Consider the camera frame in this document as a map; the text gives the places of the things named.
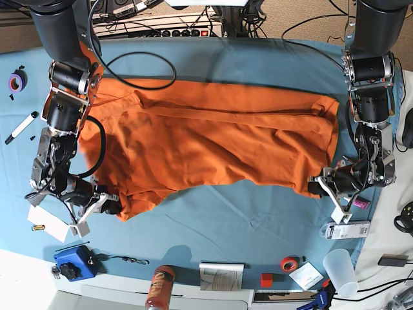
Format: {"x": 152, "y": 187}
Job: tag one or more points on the orange t-shirt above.
{"x": 231, "y": 117}

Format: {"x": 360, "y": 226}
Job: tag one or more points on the white paper card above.
{"x": 52, "y": 224}

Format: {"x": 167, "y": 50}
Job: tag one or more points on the purple tape roll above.
{"x": 17, "y": 81}

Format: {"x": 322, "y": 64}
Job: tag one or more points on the small red cube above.
{"x": 266, "y": 280}

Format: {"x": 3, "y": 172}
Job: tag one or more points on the small yellow battery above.
{"x": 38, "y": 228}

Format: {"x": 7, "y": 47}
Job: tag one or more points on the white square card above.
{"x": 307, "y": 276}

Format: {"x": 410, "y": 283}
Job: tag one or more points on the blue clamp box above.
{"x": 76, "y": 263}

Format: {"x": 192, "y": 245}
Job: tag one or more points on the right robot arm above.
{"x": 74, "y": 81}

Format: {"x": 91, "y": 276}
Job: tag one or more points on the orange drink bottle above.
{"x": 160, "y": 288}

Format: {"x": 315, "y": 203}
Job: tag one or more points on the blue spring clamp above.
{"x": 322, "y": 299}

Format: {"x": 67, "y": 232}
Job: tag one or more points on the grey notebook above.
{"x": 221, "y": 276}

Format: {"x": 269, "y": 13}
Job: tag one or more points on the purple glue tube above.
{"x": 361, "y": 203}

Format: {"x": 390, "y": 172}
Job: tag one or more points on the silver carabiner with strap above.
{"x": 105, "y": 257}

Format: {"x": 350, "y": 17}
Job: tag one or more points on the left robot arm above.
{"x": 370, "y": 68}

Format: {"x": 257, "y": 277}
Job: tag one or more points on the plastic blister pack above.
{"x": 352, "y": 230}

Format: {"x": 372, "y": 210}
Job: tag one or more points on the grey remote control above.
{"x": 34, "y": 199}

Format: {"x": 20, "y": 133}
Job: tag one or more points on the power strip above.
{"x": 184, "y": 32}

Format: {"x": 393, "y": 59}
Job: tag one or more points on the blue-grey table cloth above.
{"x": 239, "y": 223}

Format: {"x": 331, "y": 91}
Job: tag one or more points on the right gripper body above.
{"x": 76, "y": 191}

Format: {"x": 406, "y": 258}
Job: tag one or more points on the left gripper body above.
{"x": 341, "y": 180}

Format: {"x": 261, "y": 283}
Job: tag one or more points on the black computer mouse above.
{"x": 407, "y": 135}

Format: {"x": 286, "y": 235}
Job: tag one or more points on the red tape roll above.
{"x": 289, "y": 264}

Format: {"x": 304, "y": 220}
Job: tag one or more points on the black power adapter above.
{"x": 392, "y": 260}

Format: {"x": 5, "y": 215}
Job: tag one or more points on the black and white marker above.
{"x": 22, "y": 126}

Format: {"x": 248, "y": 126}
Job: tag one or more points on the translucent plastic cup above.
{"x": 339, "y": 268}

